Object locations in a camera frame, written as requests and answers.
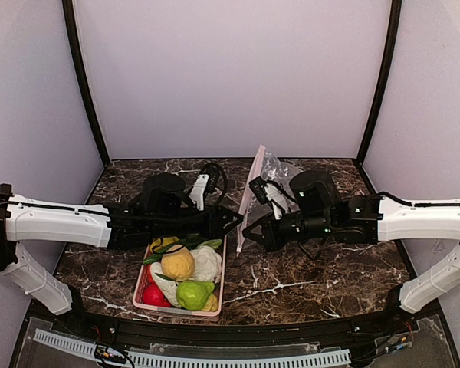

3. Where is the green toy cucumber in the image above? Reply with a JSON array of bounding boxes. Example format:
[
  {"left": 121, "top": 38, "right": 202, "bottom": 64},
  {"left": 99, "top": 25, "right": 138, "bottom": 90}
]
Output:
[{"left": 142, "top": 238, "right": 202, "bottom": 265}]

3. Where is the clear dotted zip top bag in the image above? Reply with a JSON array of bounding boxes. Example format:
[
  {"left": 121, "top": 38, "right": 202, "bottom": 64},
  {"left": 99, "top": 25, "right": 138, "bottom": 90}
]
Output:
[{"left": 236, "top": 145, "right": 301, "bottom": 255}]

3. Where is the yellow toy cauliflower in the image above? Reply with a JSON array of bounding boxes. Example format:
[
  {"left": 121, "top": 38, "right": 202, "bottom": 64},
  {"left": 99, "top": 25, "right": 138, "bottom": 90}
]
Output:
[{"left": 161, "top": 248, "right": 195, "bottom": 281}]

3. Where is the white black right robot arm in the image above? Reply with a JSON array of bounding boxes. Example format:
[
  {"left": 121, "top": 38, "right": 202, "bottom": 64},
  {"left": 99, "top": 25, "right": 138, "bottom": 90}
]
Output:
[{"left": 241, "top": 170, "right": 460, "bottom": 314}]

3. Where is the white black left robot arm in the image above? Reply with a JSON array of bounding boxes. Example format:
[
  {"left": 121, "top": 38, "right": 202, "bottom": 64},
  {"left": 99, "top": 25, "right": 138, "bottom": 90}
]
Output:
[{"left": 0, "top": 172, "right": 243, "bottom": 315}]

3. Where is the green toy leaf vegetable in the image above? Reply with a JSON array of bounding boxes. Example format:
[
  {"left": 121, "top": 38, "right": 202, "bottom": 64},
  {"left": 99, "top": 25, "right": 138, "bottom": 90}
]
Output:
[{"left": 196, "top": 239, "right": 223, "bottom": 251}]

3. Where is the white toy cauliflower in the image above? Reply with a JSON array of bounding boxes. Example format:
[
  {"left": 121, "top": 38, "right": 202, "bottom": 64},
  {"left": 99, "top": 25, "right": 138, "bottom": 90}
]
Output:
[{"left": 191, "top": 246, "right": 222, "bottom": 284}]

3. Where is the yellow toy pepper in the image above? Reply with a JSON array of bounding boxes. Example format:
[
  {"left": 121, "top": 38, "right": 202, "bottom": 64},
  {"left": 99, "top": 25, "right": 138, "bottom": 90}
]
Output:
[{"left": 149, "top": 237, "right": 179, "bottom": 254}]

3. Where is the pale yellow toy fruit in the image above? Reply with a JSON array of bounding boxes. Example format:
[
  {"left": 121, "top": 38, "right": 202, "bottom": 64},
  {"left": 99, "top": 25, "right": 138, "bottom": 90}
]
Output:
[{"left": 202, "top": 294, "right": 219, "bottom": 312}]

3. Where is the red toy tomato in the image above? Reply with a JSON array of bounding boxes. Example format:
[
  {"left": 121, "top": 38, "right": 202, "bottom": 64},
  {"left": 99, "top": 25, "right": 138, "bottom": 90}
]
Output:
[{"left": 142, "top": 283, "right": 172, "bottom": 307}]

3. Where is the pink plastic basket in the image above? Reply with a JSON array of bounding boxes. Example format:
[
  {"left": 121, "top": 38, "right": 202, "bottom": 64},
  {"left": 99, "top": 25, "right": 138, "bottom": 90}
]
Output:
[{"left": 133, "top": 237, "right": 227, "bottom": 318}]

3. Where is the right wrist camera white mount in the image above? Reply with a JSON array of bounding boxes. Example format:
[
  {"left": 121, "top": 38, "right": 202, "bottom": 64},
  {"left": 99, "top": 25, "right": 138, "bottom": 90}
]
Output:
[{"left": 249, "top": 176, "right": 297, "bottom": 220}]

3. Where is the black front table rail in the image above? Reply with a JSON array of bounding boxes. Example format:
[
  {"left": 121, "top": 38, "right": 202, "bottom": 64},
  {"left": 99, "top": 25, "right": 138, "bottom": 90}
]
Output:
[{"left": 41, "top": 308, "right": 418, "bottom": 357}]

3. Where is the white slotted cable duct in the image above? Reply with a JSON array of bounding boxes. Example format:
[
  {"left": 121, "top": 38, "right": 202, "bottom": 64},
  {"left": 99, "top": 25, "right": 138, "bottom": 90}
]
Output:
[{"left": 33, "top": 329, "right": 351, "bottom": 367}]

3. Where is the black left frame post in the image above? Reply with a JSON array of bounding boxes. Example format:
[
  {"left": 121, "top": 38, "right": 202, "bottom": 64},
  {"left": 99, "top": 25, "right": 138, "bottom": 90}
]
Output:
[{"left": 61, "top": 0, "right": 111, "bottom": 167}]

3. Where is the black frame post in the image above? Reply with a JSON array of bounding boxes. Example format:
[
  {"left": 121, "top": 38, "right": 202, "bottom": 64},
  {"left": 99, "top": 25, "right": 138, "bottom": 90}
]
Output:
[
  {"left": 61, "top": 0, "right": 111, "bottom": 167},
  {"left": 356, "top": 0, "right": 403, "bottom": 166}
]

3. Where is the black right frame post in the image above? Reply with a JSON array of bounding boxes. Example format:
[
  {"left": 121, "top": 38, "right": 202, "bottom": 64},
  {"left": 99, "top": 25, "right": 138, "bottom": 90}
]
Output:
[{"left": 356, "top": 0, "right": 403, "bottom": 166}]

